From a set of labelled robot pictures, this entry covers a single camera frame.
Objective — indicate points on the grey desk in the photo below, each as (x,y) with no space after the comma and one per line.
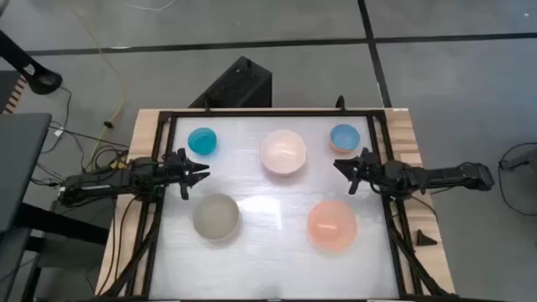
(21,168)

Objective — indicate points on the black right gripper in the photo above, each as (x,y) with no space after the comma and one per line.
(369,170)

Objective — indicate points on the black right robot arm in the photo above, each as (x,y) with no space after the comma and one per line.
(440,174)

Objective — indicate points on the wooden slatted panel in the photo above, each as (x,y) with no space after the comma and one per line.
(16,95)

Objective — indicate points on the black triangular bracket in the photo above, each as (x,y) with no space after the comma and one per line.
(424,239)

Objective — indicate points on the large cream bowl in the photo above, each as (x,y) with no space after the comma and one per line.
(283,152)

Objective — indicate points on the black perforated box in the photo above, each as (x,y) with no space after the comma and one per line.
(239,86)

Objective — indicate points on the black metal table frame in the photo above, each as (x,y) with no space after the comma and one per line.
(272,113)

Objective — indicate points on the grey chair leg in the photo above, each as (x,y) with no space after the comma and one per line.
(522,159)

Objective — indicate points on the black stand with white label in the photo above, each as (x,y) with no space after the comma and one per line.
(29,69)

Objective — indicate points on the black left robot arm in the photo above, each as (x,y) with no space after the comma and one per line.
(105,182)

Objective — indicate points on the white table sheet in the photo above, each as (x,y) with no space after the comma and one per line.
(272,260)

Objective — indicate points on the grey bowl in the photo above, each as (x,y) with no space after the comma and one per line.
(216,217)

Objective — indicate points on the teal bowl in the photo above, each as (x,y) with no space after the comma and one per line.
(202,141)

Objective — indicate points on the black clamp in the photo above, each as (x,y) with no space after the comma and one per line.
(340,102)

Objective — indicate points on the small blue bowl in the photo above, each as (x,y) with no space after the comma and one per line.
(345,137)

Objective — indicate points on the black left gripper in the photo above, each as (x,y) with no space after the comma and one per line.
(176,170)

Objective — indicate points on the orange bowl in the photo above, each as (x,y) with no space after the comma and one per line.
(332,225)

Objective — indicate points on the black desk crossbar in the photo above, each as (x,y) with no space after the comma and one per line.
(63,224)

